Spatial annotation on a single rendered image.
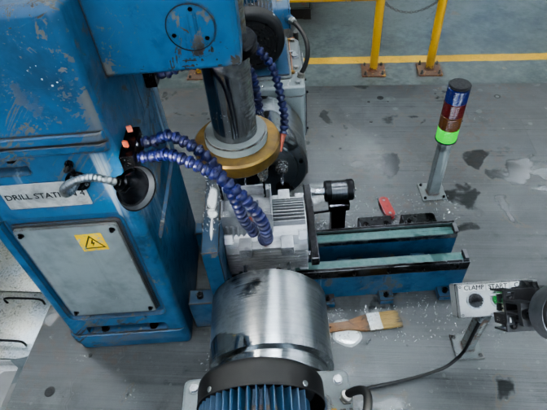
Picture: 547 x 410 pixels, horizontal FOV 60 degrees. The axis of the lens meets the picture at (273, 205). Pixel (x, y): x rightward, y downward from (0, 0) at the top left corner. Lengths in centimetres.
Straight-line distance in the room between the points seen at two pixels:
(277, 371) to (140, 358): 74
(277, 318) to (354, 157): 95
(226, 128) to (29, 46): 37
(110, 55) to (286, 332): 56
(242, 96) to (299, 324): 44
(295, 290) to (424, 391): 46
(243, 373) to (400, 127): 140
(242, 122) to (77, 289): 53
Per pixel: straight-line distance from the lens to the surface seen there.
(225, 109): 91
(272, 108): 137
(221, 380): 67
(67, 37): 72
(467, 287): 110
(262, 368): 66
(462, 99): 140
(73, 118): 79
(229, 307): 97
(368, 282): 133
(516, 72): 391
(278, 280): 97
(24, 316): 206
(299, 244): 115
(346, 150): 177
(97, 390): 136
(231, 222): 112
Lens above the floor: 197
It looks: 47 degrees down
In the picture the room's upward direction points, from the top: 5 degrees counter-clockwise
